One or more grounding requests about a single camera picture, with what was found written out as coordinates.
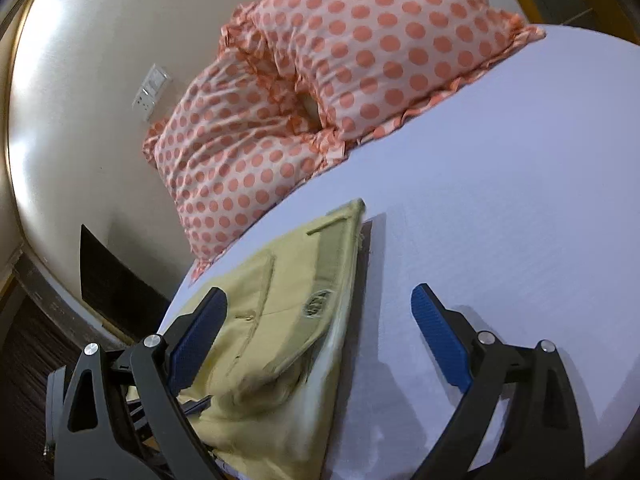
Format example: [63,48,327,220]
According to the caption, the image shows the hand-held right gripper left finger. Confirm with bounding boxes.
[52,286,231,480]

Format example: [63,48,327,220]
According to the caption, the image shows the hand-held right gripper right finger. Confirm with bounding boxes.
[410,282,587,480]

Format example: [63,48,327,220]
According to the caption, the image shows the pale yellow pants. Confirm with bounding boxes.
[125,197,368,480]

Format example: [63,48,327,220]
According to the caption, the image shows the white sheet bed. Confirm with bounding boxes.
[155,22,640,480]

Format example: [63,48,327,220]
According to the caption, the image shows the small orange polka dot pillow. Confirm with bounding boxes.
[142,50,351,281]

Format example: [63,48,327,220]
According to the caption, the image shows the large orange polka dot pillow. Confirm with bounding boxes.
[220,0,547,150]

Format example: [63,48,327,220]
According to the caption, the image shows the black wall panel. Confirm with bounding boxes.
[80,224,174,337]

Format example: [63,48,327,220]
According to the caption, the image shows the white wall switch plate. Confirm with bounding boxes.
[131,63,173,122]

